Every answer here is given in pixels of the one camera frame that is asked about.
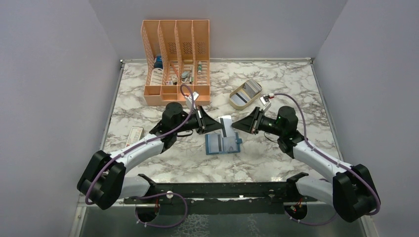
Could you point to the blue white bottle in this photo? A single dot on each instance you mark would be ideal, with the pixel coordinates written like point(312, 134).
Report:
point(158, 62)

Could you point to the silver VIP credit card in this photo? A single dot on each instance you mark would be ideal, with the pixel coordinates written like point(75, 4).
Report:
point(227, 130)

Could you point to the black metal base rail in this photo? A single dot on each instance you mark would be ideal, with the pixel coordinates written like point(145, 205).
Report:
point(219, 193)

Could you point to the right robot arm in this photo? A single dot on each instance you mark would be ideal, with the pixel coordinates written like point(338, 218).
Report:
point(349, 189)

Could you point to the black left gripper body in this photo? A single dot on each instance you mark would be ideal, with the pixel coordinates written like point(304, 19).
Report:
point(189, 125)

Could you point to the white red card box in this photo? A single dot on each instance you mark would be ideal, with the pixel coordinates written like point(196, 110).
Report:
point(134, 135)

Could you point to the stack of credit cards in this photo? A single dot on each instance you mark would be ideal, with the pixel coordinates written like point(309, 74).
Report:
point(247, 91)

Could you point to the orange plastic desk organizer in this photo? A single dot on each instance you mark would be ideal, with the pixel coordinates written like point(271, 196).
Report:
point(181, 43)

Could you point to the beige oval tray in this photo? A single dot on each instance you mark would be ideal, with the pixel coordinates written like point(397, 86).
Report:
point(245, 95)

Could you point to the white green glue stick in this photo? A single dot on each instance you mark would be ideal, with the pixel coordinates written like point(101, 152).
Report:
point(199, 67)

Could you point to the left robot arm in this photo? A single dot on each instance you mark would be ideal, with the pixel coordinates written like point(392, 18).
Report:
point(103, 181)

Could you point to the blue leather card holder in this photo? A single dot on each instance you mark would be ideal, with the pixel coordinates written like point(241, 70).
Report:
point(216, 144)

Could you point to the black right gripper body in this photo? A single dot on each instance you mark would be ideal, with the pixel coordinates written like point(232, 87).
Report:
point(269, 125)

